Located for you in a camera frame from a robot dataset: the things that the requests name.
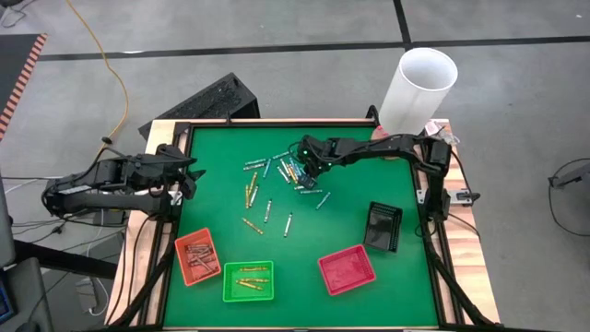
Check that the black frame clamp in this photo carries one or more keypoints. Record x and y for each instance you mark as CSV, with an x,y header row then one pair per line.
x,y
228,120
372,113

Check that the black power brick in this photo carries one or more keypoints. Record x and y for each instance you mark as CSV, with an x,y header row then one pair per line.
x,y
113,219

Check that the white lampshade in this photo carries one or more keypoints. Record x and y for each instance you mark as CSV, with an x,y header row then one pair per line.
x,y
415,92

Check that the pink white packet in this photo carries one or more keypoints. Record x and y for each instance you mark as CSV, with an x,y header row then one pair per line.
x,y
434,126

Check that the orange plastic basket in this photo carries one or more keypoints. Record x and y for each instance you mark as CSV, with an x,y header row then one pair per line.
x,y
184,240

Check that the black plastic basket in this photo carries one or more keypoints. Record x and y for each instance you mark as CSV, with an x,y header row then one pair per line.
x,y
382,227

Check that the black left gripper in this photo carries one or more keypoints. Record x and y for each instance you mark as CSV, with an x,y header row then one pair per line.
x,y
173,166

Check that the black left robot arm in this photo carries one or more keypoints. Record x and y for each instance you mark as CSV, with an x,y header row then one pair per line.
x,y
92,198

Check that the yellow crayon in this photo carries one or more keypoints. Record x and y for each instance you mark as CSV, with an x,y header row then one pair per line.
x,y
249,285
247,196
252,226
253,269
254,280
292,174
253,180

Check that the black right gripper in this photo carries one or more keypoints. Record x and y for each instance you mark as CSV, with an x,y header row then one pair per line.
x,y
315,154

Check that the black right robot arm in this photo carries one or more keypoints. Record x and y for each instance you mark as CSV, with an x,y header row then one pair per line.
x,y
392,144

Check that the black orange striped mat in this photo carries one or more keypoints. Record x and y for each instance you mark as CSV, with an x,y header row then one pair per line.
x,y
14,60

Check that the green table mat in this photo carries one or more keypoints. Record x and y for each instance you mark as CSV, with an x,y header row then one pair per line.
x,y
299,313

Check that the green plastic basket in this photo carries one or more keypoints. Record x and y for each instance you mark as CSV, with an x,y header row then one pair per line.
x,y
258,295

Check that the red plastic basket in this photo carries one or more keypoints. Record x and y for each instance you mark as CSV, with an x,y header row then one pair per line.
x,y
346,269

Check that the black floor beam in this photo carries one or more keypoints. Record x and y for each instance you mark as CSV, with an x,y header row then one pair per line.
x,y
64,260

